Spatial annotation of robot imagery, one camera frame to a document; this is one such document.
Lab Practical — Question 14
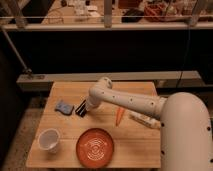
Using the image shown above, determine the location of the grey metal rail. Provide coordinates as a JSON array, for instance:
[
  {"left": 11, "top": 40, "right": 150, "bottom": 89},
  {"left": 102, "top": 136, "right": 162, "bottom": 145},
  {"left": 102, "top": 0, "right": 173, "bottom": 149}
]
[{"left": 16, "top": 71, "right": 203, "bottom": 92}]

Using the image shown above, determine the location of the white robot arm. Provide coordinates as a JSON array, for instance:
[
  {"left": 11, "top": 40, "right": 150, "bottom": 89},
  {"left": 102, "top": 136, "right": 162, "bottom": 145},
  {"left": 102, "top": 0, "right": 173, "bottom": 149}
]
[{"left": 86, "top": 77, "right": 213, "bottom": 171}]

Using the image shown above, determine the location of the white cup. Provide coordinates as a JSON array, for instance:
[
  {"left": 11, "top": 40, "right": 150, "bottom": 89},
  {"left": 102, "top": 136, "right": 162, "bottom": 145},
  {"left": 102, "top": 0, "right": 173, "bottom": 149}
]
[{"left": 38, "top": 128, "right": 60, "bottom": 154}]

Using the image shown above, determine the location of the white plastic bottle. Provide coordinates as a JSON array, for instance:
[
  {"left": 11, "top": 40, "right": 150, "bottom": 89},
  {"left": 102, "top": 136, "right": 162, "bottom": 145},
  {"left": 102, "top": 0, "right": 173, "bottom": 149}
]
[{"left": 129, "top": 112, "right": 160, "bottom": 129}]

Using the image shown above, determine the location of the wooden table board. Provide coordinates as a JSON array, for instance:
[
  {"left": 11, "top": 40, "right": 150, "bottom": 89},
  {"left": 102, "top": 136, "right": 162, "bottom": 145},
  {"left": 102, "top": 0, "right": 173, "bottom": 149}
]
[{"left": 26, "top": 82, "right": 160, "bottom": 169}]

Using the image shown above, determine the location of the orange plate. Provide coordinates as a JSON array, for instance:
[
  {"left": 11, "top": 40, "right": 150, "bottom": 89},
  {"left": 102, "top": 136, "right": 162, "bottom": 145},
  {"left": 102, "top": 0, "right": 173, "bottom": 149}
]
[{"left": 76, "top": 128, "right": 114, "bottom": 169}]

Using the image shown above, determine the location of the black striped eraser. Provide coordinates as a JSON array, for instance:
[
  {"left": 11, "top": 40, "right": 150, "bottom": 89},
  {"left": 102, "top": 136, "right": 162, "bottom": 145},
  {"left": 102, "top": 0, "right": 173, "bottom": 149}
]
[{"left": 75, "top": 101, "right": 87, "bottom": 117}]

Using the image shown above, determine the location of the orange carrot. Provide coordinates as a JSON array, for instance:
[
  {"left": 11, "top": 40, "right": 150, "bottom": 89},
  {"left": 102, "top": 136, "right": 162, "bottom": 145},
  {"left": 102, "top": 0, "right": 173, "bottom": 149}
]
[{"left": 115, "top": 107, "right": 125, "bottom": 126}]

